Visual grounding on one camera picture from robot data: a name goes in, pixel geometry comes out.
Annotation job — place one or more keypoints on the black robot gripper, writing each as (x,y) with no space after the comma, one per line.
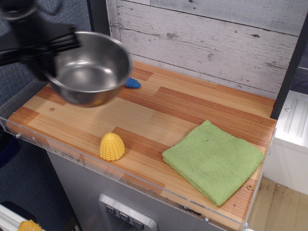
(35,42)

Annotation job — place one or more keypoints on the stainless steel bowl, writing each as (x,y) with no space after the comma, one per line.
(94,73)

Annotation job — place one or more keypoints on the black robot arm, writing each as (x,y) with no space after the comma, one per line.
(14,9)

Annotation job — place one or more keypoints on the clear acrylic table guard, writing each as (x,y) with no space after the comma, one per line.
(149,120)

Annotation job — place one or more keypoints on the yellow toy corn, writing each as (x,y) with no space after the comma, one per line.
(111,147)

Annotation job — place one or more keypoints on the yellow object bottom left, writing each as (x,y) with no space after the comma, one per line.
(29,225)

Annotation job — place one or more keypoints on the silver dispenser panel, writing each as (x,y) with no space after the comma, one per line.
(126,213)

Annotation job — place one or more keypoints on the green folded cloth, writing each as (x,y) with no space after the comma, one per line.
(216,163)

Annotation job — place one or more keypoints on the white aluminium side block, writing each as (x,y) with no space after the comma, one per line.
(292,125)

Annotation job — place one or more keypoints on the blue handled metal spoon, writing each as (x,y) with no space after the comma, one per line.
(132,83)

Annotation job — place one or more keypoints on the black vertical post right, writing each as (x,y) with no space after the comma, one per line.
(291,70)

